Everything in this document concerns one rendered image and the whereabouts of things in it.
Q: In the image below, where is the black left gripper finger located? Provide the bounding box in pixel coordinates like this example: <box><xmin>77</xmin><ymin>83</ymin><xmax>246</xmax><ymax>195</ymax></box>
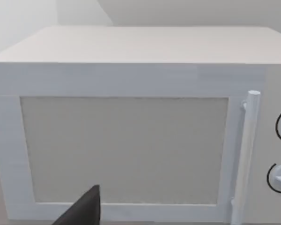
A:
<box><xmin>52</xmin><ymin>184</ymin><xmax>101</xmax><ymax>225</ymax></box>

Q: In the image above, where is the pale microwave door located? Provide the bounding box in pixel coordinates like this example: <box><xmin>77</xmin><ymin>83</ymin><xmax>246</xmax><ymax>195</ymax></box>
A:
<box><xmin>0</xmin><ymin>62</ymin><xmax>267</xmax><ymax>222</ymax></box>

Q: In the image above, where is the white microwave door handle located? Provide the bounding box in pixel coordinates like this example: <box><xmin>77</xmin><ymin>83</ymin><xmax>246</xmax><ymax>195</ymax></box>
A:
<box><xmin>229</xmin><ymin>90</ymin><xmax>261</xmax><ymax>225</ymax></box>

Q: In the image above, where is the pale microwave oven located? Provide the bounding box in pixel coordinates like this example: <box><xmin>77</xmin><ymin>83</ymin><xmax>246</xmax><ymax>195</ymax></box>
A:
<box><xmin>0</xmin><ymin>26</ymin><xmax>281</xmax><ymax>225</ymax></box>

